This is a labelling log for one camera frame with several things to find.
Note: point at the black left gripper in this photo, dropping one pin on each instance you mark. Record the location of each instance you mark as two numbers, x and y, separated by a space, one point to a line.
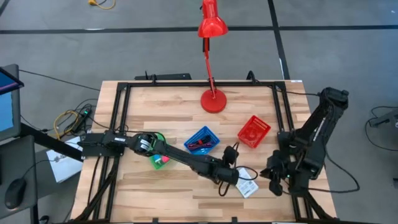
227 175

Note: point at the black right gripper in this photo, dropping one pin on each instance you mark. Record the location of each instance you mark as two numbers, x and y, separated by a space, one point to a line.
281 168

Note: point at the white printed card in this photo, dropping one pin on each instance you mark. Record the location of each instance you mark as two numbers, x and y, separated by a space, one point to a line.
248 188

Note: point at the red wall charger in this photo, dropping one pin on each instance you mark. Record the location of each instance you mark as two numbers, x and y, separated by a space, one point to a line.
165 159

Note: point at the blue wall charger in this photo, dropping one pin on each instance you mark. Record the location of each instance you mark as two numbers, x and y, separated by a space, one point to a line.
157 158

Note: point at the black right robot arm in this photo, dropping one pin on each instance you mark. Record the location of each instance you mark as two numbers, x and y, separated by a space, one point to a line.
323 124

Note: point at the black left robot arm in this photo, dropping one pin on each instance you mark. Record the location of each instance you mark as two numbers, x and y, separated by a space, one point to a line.
186 157

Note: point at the red plastic basket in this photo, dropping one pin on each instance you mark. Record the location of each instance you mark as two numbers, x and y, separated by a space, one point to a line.
253 132

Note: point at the blue plastic basket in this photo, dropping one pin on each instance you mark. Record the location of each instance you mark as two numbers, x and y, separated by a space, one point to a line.
203 132

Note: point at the green plastic basket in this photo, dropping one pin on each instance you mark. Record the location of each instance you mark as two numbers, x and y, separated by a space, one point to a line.
155 165

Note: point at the red desk lamp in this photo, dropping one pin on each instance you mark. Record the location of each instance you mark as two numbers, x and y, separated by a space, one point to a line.
213 101

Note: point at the flat black box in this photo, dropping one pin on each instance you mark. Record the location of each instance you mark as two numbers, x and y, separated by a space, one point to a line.
168 76

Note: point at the black power strip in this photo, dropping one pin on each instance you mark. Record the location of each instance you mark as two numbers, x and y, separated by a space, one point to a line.
81 119

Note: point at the white paper sheet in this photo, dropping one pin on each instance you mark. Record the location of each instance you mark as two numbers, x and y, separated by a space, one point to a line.
62 169

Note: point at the grey desk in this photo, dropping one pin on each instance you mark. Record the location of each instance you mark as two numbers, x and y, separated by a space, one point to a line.
18 155

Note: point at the black computer mouse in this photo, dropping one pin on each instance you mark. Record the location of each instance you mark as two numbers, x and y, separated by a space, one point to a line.
15 193

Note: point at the blue-screen computer monitor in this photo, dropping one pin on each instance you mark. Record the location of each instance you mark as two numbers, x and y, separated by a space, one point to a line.
6 105

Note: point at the black aluminium table frame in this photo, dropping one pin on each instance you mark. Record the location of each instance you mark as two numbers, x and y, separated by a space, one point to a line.
202 84

